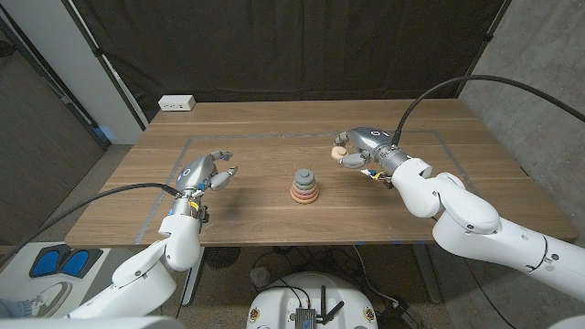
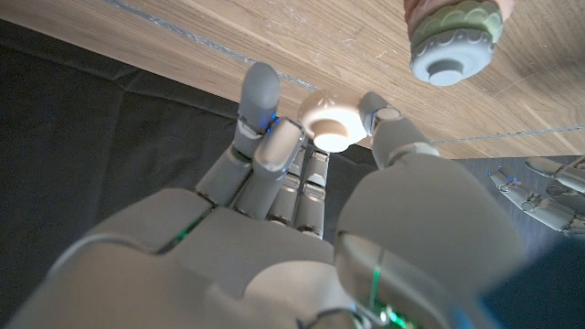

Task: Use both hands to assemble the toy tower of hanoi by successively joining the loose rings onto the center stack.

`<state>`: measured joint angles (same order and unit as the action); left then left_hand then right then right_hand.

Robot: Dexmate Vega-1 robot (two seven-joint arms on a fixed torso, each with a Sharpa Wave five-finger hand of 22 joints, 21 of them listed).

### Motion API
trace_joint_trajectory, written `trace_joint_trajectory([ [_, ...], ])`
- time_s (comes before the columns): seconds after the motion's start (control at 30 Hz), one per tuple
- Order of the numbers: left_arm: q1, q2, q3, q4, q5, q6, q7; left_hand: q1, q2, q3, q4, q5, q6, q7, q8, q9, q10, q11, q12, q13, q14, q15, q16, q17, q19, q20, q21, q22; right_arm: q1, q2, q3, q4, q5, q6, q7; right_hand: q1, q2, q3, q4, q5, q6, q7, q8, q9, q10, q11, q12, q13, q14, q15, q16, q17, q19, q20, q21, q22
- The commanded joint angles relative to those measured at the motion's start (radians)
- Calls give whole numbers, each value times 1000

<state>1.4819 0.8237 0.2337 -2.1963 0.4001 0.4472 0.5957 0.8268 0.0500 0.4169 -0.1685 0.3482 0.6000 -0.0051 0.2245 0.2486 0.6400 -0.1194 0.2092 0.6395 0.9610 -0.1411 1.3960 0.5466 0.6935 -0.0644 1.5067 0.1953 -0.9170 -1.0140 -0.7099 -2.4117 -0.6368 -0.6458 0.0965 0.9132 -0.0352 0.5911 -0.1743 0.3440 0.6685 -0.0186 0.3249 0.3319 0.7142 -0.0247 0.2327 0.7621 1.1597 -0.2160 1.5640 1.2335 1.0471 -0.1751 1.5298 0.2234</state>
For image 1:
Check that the black power adapter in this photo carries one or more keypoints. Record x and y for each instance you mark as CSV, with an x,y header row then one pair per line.
x,y
400,315

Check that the grey table leg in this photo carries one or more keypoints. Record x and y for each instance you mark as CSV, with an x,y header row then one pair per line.
x,y
427,274

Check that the white sneaker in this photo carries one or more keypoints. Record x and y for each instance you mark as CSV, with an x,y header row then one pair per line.
x,y
50,297

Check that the black backdrop stand pole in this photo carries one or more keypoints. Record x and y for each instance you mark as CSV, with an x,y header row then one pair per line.
x,y
105,64
486,39

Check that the grey round floor object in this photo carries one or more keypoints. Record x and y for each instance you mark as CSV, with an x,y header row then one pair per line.
x,y
260,276

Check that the black round floor object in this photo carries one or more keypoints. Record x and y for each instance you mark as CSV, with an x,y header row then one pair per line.
x,y
221,256

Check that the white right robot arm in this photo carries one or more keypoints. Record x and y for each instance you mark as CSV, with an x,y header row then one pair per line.
x,y
475,219

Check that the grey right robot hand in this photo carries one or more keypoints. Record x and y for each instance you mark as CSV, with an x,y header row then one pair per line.
x,y
375,141

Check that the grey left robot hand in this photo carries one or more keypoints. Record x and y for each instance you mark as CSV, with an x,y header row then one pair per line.
x,y
194,173

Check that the black foot pedal blue pads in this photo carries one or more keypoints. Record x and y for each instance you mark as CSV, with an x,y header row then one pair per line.
x,y
75,262

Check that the white robot torso edge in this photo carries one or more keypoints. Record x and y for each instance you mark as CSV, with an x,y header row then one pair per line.
x,y
91,323

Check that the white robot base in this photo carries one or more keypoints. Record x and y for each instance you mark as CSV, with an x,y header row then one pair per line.
x,y
279,301

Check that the white table leg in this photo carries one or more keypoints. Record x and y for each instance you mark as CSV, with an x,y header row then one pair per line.
x,y
195,279

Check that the white power strip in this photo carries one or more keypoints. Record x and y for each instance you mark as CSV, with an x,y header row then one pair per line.
x,y
176,102

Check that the black backdrop curtain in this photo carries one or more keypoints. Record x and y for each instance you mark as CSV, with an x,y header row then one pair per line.
x,y
292,45

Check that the person leg in jeans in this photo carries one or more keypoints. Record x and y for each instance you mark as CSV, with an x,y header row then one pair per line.
x,y
13,308

